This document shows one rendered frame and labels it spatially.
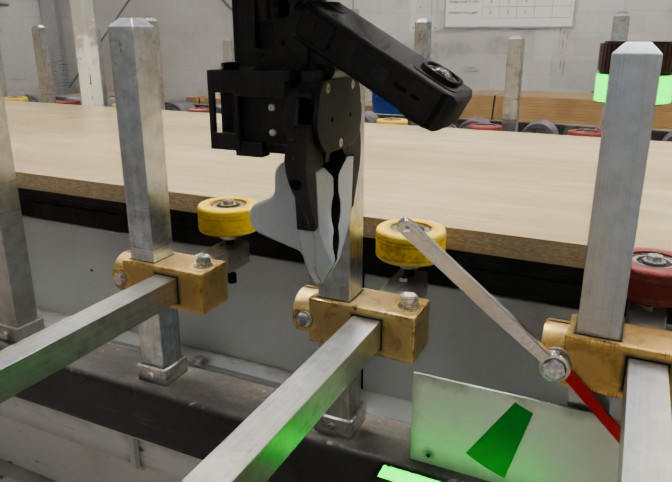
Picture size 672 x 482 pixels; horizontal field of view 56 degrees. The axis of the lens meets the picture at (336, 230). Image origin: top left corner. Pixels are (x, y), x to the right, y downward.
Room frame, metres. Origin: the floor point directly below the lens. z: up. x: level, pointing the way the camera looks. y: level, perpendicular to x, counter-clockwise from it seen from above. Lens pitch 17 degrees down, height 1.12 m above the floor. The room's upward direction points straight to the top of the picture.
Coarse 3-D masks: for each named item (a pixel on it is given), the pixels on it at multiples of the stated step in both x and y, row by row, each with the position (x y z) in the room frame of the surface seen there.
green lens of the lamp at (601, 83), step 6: (600, 78) 0.54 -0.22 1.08; (606, 78) 0.53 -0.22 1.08; (660, 78) 0.51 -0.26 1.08; (666, 78) 0.52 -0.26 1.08; (600, 84) 0.54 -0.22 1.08; (606, 84) 0.53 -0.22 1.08; (660, 84) 0.51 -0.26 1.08; (666, 84) 0.52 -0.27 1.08; (594, 90) 0.55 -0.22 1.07; (600, 90) 0.54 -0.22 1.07; (606, 90) 0.53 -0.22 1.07; (660, 90) 0.51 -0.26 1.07; (666, 90) 0.52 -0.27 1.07; (594, 96) 0.55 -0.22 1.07; (600, 96) 0.54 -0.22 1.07; (660, 96) 0.51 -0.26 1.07; (666, 96) 0.52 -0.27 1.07; (660, 102) 0.51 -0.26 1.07; (666, 102) 0.52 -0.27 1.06
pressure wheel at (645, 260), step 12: (636, 252) 0.60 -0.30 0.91; (648, 252) 0.60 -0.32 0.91; (660, 252) 0.60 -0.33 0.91; (636, 264) 0.56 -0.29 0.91; (648, 264) 0.57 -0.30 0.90; (660, 264) 0.57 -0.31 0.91; (636, 276) 0.55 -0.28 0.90; (648, 276) 0.54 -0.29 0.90; (660, 276) 0.54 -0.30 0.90; (636, 288) 0.55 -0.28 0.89; (648, 288) 0.54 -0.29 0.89; (660, 288) 0.54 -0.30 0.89; (636, 300) 0.55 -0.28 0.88; (648, 300) 0.54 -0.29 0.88; (660, 300) 0.54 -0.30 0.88
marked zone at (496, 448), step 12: (516, 408) 0.50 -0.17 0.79; (504, 420) 0.51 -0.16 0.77; (516, 420) 0.50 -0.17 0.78; (528, 420) 0.50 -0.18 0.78; (492, 432) 0.51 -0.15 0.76; (504, 432) 0.51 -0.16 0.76; (516, 432) 0.50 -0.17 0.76; (480, 444) 0.51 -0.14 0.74; (492, 444) 0.51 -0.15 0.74; (504, 444) 0.51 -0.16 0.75; (516, 444) 0.50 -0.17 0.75; (480, 456) 0.51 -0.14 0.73; (492, 456) 0.51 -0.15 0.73; (504, 456) 0.50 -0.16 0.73; (492, 468) 0.51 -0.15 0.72; (504, 468) 0.50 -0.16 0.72
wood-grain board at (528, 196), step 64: (64, 128) 1.51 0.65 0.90; (192, 128) 1.51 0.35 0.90; (384, 128) 1.51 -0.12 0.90; (448, 128) 1.51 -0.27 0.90; (64, 192) 0.97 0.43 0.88; (192, 192) 0.87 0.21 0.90; (256, 192) 0.87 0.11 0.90; (384, 192) 0.87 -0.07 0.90; (448, 192) 0.87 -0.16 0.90; (512, 192) 0.87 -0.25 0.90; (576, 192) 0.87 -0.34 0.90; (512, 256) 0.67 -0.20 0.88; (576, 256) 0.64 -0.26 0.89
